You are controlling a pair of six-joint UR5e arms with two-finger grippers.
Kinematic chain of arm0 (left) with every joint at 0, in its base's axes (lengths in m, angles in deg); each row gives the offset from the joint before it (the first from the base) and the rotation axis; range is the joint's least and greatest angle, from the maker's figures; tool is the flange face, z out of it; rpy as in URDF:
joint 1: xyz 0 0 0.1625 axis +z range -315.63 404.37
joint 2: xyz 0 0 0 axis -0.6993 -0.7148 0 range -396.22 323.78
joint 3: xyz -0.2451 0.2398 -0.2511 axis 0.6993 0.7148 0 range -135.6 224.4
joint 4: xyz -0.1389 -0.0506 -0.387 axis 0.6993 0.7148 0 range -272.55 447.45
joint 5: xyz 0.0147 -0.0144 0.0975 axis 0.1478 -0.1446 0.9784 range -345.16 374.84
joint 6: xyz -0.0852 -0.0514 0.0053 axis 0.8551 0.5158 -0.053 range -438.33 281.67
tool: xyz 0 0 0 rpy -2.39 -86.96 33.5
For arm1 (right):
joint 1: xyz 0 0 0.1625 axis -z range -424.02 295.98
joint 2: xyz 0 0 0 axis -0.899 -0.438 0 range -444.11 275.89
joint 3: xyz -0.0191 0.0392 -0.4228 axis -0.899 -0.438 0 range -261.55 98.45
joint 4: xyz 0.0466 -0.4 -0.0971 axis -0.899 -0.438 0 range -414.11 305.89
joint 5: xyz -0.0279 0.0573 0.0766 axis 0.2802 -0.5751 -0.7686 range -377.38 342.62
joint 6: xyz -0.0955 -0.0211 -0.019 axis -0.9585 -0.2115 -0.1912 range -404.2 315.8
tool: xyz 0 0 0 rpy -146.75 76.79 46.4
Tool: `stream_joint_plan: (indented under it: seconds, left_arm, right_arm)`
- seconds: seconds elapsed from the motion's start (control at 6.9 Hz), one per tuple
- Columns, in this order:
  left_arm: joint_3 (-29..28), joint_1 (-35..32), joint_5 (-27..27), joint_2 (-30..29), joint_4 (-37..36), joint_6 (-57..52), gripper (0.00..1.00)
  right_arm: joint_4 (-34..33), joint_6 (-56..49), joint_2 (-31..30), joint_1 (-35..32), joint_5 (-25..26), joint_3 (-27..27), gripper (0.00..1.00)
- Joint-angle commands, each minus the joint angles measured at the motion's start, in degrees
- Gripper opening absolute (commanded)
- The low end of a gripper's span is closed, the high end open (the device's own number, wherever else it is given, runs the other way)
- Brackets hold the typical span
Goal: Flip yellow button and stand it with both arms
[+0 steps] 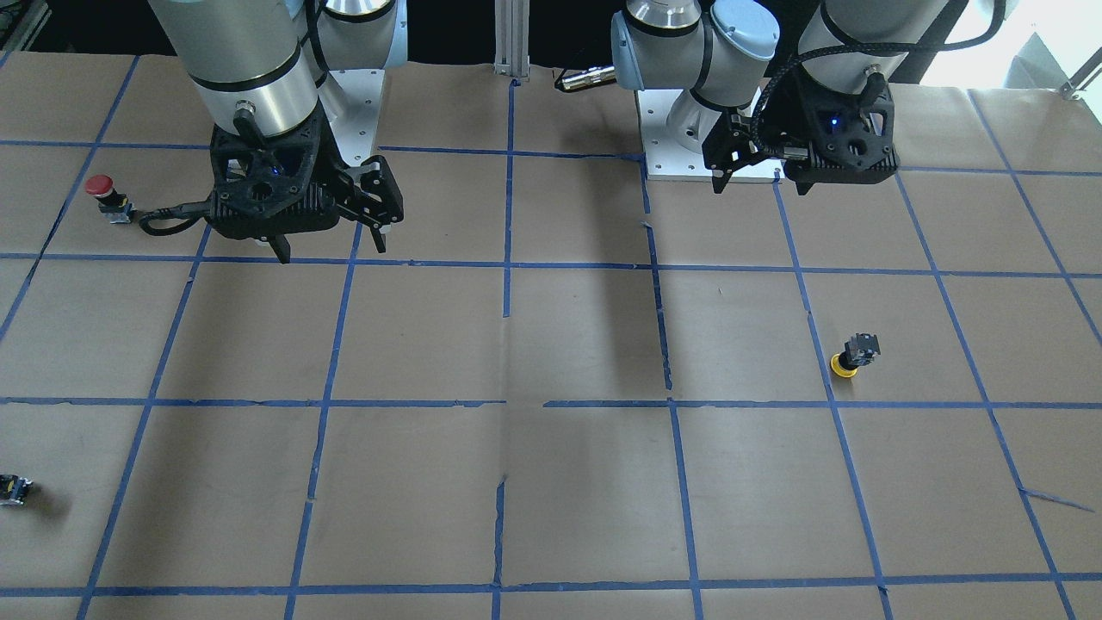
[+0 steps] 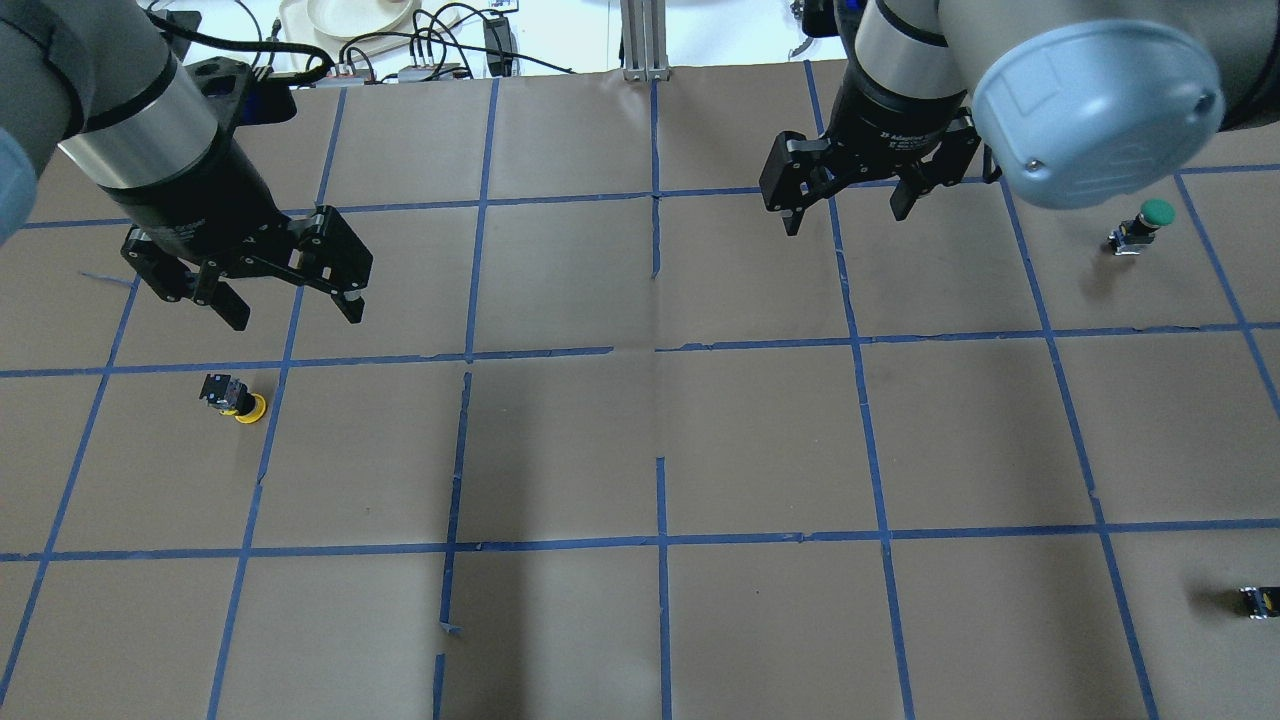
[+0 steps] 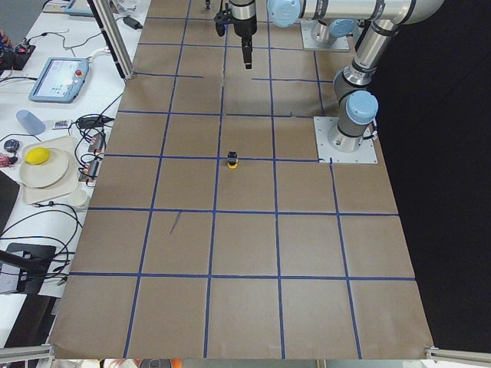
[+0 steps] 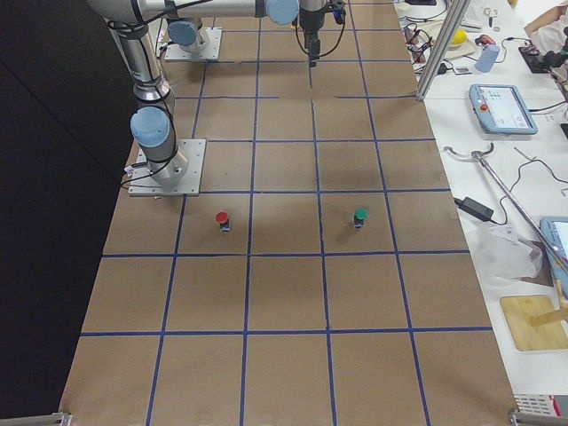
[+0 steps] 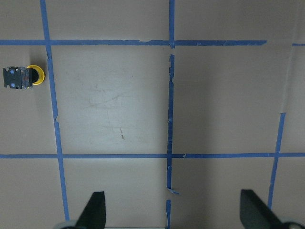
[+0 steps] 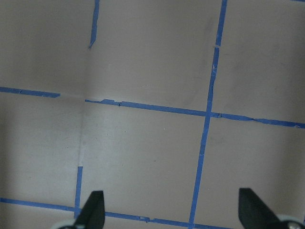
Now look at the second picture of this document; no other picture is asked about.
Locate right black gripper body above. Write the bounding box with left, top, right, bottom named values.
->
left=822, top=65, right=966, bottom=182

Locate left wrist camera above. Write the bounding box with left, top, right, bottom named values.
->
left=184, top=56, right=297, bottom=135

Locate beige plate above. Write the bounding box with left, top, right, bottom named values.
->
left=303, top=0, right=417, bottom=38

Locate beige tray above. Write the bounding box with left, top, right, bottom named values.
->
left=278, top=1, right=436, bottom=60

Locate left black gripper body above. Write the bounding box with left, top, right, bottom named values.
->
left=106, top=140, right=297, bottom=284

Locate black switch block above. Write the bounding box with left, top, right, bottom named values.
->
left=1238, top=585, right=1280, bottom=620

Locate black power adapter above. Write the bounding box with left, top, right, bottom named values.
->
left=483, top=14, right=516, bottom=77

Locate green push button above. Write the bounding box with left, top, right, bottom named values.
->
left=1107, top=199, right=1178, bottom=258

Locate yellow push button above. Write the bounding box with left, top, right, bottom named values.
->
left=198, top=373, right=268, bottom=424

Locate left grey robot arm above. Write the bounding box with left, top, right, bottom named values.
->
left=1, top=1, right=372, bottom=331

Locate aluminium frame post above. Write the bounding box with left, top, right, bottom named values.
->
left=620, top=0, right=671, bottom=83

